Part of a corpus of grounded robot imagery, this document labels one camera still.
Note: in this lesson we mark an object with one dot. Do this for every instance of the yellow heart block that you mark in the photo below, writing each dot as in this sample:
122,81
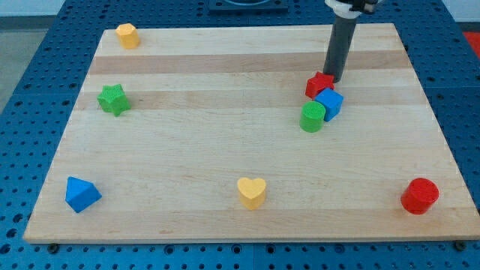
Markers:
252,192

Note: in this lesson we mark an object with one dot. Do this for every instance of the blue cube block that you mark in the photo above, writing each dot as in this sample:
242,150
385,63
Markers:
332,101

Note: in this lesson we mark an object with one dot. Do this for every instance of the red star block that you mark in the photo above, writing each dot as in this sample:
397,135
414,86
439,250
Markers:
318,83

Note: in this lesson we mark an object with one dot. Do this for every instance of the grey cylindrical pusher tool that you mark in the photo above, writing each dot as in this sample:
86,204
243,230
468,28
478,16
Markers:
339,47

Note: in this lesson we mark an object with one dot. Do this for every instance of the green cylinder block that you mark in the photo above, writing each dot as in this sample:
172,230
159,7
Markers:
312,117

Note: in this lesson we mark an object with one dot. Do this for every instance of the green star block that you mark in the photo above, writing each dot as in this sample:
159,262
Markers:
113,99

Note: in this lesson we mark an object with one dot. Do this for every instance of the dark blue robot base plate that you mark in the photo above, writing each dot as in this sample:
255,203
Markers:
226,6

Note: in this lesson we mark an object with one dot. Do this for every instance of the blue triangle block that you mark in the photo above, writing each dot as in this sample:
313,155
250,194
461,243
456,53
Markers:
80,194

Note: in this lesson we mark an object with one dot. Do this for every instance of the yellow hexagon block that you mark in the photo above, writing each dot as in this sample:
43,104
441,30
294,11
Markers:
127,36

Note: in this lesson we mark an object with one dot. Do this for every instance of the red cylinder block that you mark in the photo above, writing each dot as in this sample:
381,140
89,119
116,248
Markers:
419,196

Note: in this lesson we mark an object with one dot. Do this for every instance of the wooden board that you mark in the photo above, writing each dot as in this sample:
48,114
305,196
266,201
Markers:
209,106

